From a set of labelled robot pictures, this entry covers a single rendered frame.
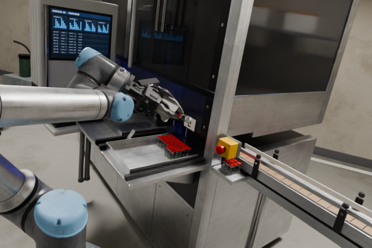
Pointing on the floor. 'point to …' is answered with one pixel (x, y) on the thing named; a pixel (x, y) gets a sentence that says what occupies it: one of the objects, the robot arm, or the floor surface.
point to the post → (223, 98)
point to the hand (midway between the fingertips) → (177, 112)
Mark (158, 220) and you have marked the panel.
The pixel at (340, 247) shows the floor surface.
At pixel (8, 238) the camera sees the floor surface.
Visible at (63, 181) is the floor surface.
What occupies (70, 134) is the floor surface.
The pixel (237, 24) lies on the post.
